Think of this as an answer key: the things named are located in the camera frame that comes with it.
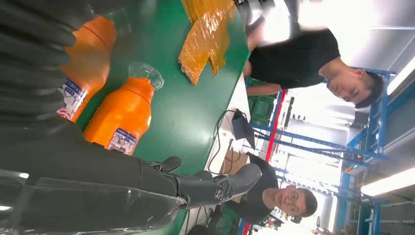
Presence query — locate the cardboard box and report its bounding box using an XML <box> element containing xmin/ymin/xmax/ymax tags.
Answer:
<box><xmin>220</xmin><ymin>149</ymin><xmax>250</xmax><ymax>176</ymax></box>

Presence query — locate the dark tablet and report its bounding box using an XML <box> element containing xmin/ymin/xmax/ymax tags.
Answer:
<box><xmin>231</xmin><ymin>109</ymin><xmax>257</xmax><ymax>150</ymax></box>

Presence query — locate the person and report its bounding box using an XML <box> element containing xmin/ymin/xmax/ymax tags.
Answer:
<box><xmin>243</xmin><ymin>27</ymin><xmax>385</xmax><ymax>109</ymax></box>
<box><xmin>224</xmin><ymin>152</ymin><xmax>319</xmax><ymax>224</ymax></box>

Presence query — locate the white table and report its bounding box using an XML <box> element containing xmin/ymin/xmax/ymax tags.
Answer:
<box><xmin>204</xmin><ymin>75</ymin><xmax>258</xmax><ymax>177</ymax></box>

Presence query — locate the yellow plastic sheet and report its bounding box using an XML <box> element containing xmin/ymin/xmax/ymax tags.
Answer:
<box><xmin>177</xmin><ymin>0</ymin><xmax>237</xmax><ymax>86</ymax></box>

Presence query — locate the green plastic crate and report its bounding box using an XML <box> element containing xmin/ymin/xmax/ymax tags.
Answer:
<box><xmin>247</xmin><ymin>77</ymin><xmax>277</xmax><ymax>128</ymax></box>

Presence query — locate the red pole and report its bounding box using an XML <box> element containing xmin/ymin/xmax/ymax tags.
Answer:
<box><xmin>264</xmin><ymin>89</ymin><xmax>288</xmax><ymax>163</ymax></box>

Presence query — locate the blue metal rack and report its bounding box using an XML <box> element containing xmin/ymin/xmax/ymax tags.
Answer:
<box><xmin>250</xmin><ymin>66</ymin><xmax>398</xmax><ymax>235</ymax></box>

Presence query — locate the ceiling light strip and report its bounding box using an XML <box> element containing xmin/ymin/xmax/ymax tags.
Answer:
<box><xmin>360</xmin><ymin>167</ymin><xmax>415</xmax><ymax>197</ymax></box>
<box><xmin>387</xmin><ymin>56</ymin><xmax>415</xmax><ymax>96</ymax></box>

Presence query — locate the black tablet cable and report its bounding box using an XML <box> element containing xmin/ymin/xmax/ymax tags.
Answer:
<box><xmin>207</xmin><ymin>109</ymin><xmax>242</xmax><ymax>176</ymax></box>

